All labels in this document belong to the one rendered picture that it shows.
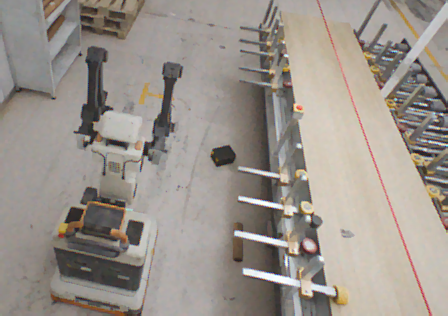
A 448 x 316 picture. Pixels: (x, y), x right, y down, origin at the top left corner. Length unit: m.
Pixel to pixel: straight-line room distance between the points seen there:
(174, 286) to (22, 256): 1.16
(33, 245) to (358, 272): 2.22
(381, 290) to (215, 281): 1.16
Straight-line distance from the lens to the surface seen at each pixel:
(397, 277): 2.46
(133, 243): 2.11
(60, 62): 4.34
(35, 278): 2.96
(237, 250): 3.04
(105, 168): 2.03
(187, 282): 2.94
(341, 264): 2.31
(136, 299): 2.57
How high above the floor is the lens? 2.73
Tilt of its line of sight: 43 degrees down
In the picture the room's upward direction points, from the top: 9 degrees clockwise
